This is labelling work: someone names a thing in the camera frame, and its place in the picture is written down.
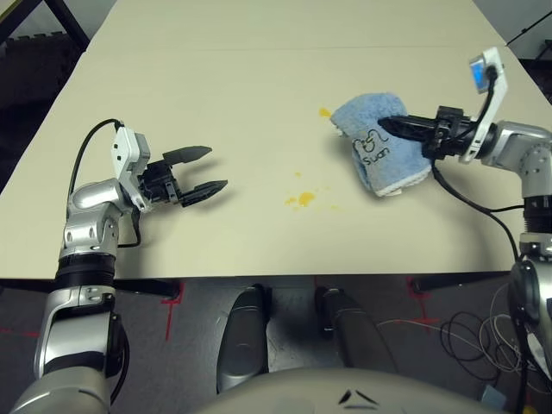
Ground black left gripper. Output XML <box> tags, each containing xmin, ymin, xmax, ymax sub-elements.
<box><xmin>141</xmin><ymin>145</ymin><xmax>229</xmax><ymax>209</ymax></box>

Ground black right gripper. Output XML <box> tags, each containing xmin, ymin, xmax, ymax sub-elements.
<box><xmin>378</xmin><ymin>105</ymin><xmax>480</xmax><ymax>160</ymax></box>

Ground blue terry rag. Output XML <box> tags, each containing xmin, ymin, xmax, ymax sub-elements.
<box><xmin>330</xmin><ymin>91</ymin><xmax>432</xmax><ymax>198</ymax></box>

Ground large yellow liquid puddle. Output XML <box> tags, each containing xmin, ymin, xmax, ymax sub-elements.
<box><xmin>283</xmin><ymin>191</ymin><xmax>316</xmax><ymax>208</ymax></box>

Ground dark grey robot left leg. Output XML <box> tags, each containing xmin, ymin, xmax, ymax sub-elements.
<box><xmin>216</xmin><ymin>284</ymin><xmax>273</xmax><ymax>393</ymax></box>

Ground dark grey robot leg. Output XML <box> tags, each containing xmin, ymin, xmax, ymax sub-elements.
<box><xmin>216</xmin><ymin>284</ymin><xmax>273</xmax><ymax>393</ymax></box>
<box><xmin>314</xmin><ymin>287</ymin><xmax>400</xmax><ymax>374</ymax></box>

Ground dark foam floor mat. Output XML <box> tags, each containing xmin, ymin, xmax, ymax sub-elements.
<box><xmin>0</xmin><ymin>33</ymin><xmax>87</xmax><ymax>130</ymax></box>

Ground dark grey robot right leg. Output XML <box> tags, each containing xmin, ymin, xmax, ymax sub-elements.
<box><xmin>314</xmin><ymin>287</ymin><xmax>400</xmax><ymax>374</ymax></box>

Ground grey robot torso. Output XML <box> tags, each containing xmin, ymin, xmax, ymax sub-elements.
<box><xmin>189</xmin><ymin>367</ymin><xmax>488</xmax><ymax>414</ymax></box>

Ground white power adapter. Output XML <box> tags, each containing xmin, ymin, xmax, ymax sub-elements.
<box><xmin>524</xmin><ymin>330</ymin><xmax>545</xmax><ymax>368</ymax></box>

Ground pale blue box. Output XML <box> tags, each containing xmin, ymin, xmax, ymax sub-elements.
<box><xmin>480</xmin><ymin>386</ymin><xmax>505</xmax><ymax>407</ymax></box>

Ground black right camera cable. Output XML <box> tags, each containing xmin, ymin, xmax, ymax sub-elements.
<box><xmin>456</xmin><ymin>68</ymin><xmax>500</xmax><ymax>144</ymax></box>

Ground black camera cable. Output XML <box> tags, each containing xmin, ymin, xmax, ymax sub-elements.
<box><xmin>456</xmin><ymin>68</ymin><xmax>500</xmax><ymax>144</ymax></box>
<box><xmin>72</xmin><ymin>118</ymin><xmax>126</xmax><ymax>195</ymax></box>

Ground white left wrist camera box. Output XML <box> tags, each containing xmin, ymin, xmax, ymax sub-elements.
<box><xmin>109</xmin><ymin>126</ymin><xmax>152</xmax><ymax>212</ymax></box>

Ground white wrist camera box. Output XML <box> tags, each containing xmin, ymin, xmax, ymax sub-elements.
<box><xmin>459</xmin><ymin>46</ymin><xmax>510</xmax><ymax>164</ymax></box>
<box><xmin>109</xmin><ymin>126</ymin><xmax>152</xmax><ymax>212</ymax></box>

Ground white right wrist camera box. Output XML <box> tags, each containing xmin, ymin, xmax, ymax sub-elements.
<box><xmin>459</xmin><ymin>46</ymin><xmax>510</xmax><ymax>164</ymax></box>

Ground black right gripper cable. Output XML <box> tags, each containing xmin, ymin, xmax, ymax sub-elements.
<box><xmin>430</xmin><ymin>163</ymin><xmax>532</xmax><ymax>414</ymax></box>

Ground black left camera cable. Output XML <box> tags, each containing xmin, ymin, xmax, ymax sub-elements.
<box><xmin>72</xmin><ymin>118</ymin><xmax>126</xmax><ymax>195</ymax></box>

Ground black metal frame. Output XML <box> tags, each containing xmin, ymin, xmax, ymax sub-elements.
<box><xmin>0</xmin><ymin>0</ymin><xmax>91</xmax><ymax>53</ymax></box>

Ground black left upper arm cable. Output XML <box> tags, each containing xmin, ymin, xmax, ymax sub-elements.
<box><xmin>110</xmin><ymin>318</ymin><xmax>131</xmax><ymax>406</ymax></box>

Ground thin white floor cable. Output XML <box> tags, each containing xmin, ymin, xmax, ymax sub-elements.
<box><xmin>379</xmin><ymin>317</ymin><xmax>445</xmax><ymax>334</ymax></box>

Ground black looped floor cable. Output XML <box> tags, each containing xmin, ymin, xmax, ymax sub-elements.
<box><xmin>440</xmin><ymin>310</ymin><xmax>518</xmax><ymax>381</ymax></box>

